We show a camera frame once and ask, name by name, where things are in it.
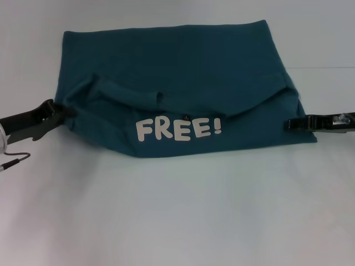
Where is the blue short-sleeved shirt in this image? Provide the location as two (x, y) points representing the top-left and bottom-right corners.
(54, 19), (318, 159)

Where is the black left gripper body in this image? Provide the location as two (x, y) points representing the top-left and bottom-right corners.
(0, 99), (65, 145)

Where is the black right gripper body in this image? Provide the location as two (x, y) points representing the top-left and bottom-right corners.
(304, 111), (355, 134)

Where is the left arm cable with connector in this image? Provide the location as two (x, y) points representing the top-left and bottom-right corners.
(0, 151), (31, 173)

